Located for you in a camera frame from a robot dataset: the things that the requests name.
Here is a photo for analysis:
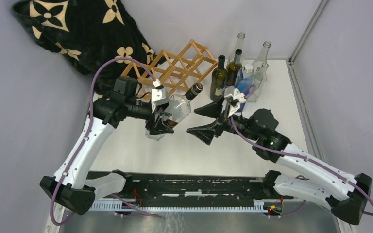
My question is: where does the small clear bottle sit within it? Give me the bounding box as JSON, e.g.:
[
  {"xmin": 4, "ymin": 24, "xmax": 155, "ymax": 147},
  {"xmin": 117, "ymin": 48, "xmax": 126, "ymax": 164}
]
[{"xmin": 247, "ymin": 63, "xmax": 269, "ymax": 102}]

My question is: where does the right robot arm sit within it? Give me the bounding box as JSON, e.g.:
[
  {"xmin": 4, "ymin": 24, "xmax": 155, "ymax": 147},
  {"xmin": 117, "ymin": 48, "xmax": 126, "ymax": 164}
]
[{"xmin": 187, "ymin": 100, "xmax": 372, "ymax": 225}]

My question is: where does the blue glass bottle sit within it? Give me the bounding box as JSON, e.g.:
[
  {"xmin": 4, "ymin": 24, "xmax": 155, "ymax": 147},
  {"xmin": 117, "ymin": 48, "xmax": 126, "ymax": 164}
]
[{"xmin": 235, "ymin": 64, "xmax": 256, "ymax": 98}]

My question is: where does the white cable duct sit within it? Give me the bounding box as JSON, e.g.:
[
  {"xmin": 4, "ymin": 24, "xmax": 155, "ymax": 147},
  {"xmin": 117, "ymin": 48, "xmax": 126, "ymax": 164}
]
[{"xmin": 89, "ymin": 199, "xmax": 268, "ymax": 213}]

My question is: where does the black floral blanket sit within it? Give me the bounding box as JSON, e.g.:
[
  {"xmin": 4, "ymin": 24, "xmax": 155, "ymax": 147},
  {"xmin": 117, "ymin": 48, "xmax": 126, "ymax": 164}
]
[{"xmin": 12, "ymin": 0, "xmax": 155, "ymax": 95}]

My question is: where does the wooden wine rack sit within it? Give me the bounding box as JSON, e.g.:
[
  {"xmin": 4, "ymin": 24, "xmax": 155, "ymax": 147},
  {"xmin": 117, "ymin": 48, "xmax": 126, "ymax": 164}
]
[{"xmin": 122, "ymin": 39, "xmax": 218, "ymax": 95}]

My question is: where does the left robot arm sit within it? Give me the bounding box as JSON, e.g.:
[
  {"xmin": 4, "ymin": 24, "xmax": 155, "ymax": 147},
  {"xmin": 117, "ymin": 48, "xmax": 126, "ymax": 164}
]
[{"xmin": 40, "ymin": 76, "xmax": 174, "ymax": 215}]

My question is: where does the clear bottle with black label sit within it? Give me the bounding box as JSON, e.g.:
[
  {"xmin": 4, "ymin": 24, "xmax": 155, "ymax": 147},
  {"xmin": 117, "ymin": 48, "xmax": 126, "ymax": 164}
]
[{"xmin": 227, "ymin": 32, "xmax": 245, "ymax": 66}]

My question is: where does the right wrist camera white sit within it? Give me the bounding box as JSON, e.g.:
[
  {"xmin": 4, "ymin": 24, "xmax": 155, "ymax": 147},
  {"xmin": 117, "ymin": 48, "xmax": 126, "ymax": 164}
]
[{"xmin": 224, "ymin": 86, "xmax": 246, "ymax": 118}]

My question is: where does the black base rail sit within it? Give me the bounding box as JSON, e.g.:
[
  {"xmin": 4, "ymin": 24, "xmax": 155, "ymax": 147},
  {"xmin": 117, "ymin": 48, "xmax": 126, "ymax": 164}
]
[{"xmin": 116, "ymin": 173, "xmax": 282, "ymax": 207}]

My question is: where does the dark green wine bottle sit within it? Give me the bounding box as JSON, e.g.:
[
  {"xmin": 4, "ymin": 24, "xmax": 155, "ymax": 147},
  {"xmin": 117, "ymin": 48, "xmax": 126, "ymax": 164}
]
[{"xmin": 225, "ymin": 49, "xmax": 242, "ymax": 86}]

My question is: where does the tall clear glass bottle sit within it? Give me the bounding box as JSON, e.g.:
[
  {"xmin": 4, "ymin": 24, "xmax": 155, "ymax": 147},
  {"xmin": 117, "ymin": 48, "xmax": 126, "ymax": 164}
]
[{"xmin": 252, "ymin": 41, "xmax": 271, "ymax": 72}]

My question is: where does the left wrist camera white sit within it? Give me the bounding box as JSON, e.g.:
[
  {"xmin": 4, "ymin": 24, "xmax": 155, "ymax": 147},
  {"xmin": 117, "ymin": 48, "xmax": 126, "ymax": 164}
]
[{"xmin": 151, "ymin": 86, "xmax": 169, "ymax": 112}]

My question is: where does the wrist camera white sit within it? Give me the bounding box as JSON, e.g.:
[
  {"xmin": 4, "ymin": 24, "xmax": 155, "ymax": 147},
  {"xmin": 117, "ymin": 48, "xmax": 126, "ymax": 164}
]
[
  {"xmin": 151, "ymin": 86, "xmax": 169, "ymax": 112},
  {"xmin": 224, "ymin": 86, "xmax": 246, "ymax": 118}
]

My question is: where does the dark wine bottle red label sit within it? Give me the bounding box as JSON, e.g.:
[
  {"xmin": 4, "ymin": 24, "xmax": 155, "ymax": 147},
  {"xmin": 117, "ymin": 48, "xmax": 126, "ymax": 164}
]
[{"xmin": 210, "ymin": 55, "xmax": 227, "ymax": 101}]

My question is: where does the aluminium frame profile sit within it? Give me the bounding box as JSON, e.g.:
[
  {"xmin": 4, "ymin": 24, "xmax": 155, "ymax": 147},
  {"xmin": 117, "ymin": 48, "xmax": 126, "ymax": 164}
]
[{"xmin": 286, "ymin": 0, "xmax": 330, "ymax": 159}]

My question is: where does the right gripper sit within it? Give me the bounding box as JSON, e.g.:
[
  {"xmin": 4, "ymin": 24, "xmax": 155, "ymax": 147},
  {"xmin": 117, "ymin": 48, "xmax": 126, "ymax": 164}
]
[{"xmin": 187, "ymin": 93, "xmax": 260, "ymax": 145}]

